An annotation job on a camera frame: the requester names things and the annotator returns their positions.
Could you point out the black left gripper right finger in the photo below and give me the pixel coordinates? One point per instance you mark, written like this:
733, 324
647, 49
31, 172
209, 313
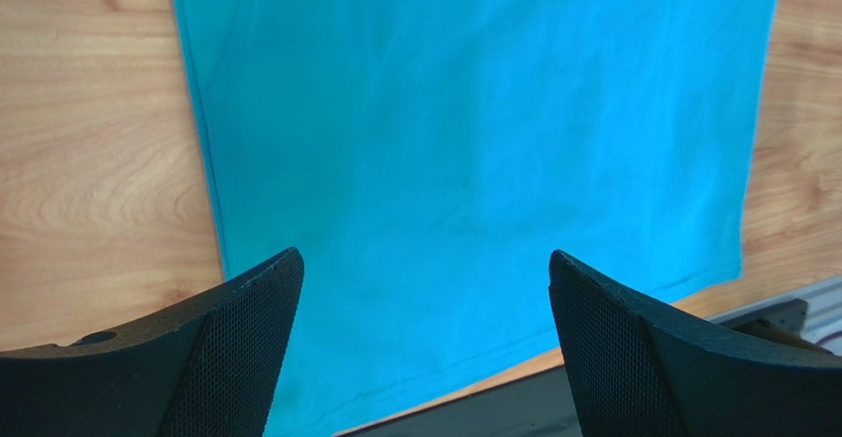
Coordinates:
640, 367

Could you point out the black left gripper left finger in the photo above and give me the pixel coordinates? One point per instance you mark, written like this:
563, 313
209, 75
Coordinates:
205, 366

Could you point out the black base mat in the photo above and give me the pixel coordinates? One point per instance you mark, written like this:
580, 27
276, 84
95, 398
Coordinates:
539, 405

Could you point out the blue t shirt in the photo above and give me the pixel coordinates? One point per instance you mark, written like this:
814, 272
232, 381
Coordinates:
426, 157

